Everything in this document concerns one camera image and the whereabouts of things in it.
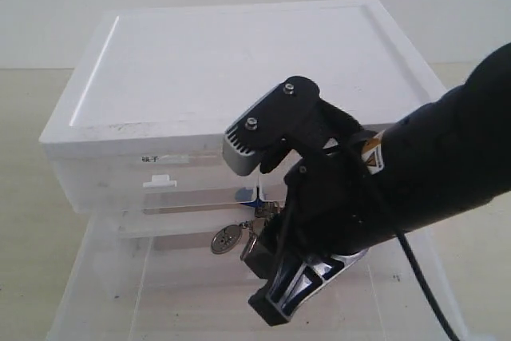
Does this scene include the black camera cable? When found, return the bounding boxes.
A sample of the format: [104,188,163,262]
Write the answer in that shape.
[343,141,460,341]

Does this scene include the wide clear drawer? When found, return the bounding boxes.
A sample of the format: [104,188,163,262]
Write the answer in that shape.
[48,217,446,340]
[113,205,256,238]

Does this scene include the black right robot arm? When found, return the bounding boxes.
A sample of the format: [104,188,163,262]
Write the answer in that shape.
[245,46,510,326]

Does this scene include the white plastic drawer cabinet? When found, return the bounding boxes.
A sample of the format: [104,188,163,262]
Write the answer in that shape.
[40,0,445,238]

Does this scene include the bunch of metal keys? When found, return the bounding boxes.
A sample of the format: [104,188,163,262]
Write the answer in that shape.
[210,201,285,261]

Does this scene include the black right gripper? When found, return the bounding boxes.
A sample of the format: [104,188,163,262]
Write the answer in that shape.
[243,101,383,315]

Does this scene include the top left clear drawer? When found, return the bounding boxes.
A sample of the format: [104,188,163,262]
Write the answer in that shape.
[99,151,263,214]

